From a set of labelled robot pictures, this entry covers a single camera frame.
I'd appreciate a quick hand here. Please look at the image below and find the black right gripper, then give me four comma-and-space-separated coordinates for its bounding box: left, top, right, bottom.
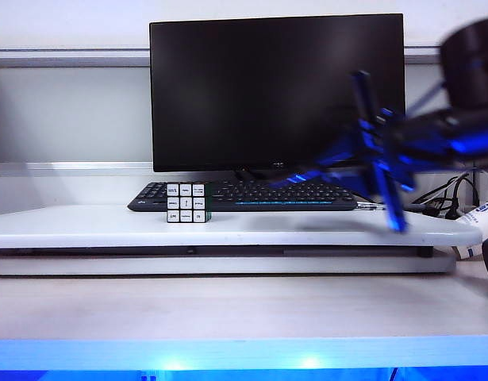
313, 70, 428, 235

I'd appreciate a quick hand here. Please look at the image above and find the Rubik's cube with white stickers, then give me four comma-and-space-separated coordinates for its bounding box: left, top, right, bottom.
166, 182, 213, 224

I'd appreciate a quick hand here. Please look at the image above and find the black computer keyboard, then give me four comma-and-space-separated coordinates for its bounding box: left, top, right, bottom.
127, 180, 359, 214

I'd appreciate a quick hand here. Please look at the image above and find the black computer monitor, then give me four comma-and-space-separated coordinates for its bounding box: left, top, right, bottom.
148, 13, 406, 182

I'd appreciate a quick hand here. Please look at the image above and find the white desk riser platform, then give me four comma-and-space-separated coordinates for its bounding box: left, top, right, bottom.
0, 204, 483, 250

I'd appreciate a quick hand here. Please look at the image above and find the black power cable tangle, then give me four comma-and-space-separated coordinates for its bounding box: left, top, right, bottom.
409, 170, 482, 220

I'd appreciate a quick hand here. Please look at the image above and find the aluminium frame bar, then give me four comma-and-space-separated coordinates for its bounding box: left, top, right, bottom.
0, 160, 156, 179
0, 47, 443, 68

